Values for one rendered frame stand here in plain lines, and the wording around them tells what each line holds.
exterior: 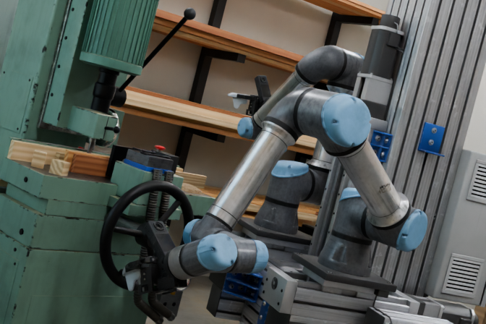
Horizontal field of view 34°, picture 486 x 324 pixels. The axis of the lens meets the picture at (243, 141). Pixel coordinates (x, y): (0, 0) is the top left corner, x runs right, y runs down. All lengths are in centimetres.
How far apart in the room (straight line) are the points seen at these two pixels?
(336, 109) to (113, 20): 71
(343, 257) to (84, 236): 70
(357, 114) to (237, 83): 355
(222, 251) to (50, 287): 62
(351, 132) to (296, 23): 381
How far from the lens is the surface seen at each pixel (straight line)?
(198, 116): 455
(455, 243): 255
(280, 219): 263
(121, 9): 220
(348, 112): 182
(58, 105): 232
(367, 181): 197
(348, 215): 220
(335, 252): 220
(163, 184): 201
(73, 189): 209
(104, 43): 220
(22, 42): 248
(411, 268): 254
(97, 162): 223
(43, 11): 242
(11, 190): 221
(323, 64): 266
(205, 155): 530
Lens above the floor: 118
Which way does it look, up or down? 2 degrees down
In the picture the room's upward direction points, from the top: 14 degrees clockwise
